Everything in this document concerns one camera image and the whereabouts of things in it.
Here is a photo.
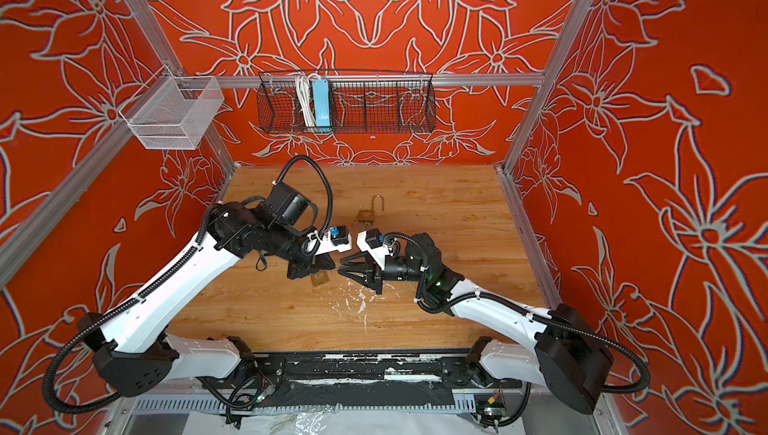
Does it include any small brass padlock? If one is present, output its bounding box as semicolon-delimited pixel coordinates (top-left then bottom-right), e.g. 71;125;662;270
310;271;329;288

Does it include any aluminium left side bar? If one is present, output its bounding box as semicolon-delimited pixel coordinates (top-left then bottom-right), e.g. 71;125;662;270
1;123;132;289

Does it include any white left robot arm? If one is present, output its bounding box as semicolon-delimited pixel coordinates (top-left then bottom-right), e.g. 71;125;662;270
42;155;334;414

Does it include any aluminium frame post left rear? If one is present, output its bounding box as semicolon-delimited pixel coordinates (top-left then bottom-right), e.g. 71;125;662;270
124;0;186;76

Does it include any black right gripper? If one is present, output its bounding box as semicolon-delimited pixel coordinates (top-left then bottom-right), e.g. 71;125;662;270
338;250;431;299

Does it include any white cable bundle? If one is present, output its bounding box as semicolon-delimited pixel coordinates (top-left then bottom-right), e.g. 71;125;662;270
295;74;316;129

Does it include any aluminium horizontal rear bar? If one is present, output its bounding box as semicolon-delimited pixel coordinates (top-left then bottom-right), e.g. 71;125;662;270
212;72;544;89

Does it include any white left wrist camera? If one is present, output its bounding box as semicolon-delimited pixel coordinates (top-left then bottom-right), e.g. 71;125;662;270
315;225;352;255

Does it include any white mesh basket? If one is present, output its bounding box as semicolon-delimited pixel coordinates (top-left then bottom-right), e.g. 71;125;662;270
120;71;224;150

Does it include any black wire basket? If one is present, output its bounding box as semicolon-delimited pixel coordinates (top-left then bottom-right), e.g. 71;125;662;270
256;69;437;135

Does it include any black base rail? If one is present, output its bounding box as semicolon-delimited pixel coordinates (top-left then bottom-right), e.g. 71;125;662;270
203;348;523;411

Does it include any aluminium frame post right rear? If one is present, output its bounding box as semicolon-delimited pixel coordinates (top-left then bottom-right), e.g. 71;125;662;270
501;0;594;176

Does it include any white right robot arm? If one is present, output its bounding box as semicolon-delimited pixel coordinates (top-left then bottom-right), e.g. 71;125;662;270
338;230;651;414

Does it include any aluminium frame post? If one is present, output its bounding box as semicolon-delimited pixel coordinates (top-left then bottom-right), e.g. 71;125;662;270
124;0;186;76
501;0;594;176

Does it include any large brass padlock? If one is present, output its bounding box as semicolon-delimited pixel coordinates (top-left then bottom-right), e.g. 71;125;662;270
356;194;385;226

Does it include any light blue box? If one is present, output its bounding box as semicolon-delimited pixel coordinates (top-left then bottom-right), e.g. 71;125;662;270
312;78;331;132

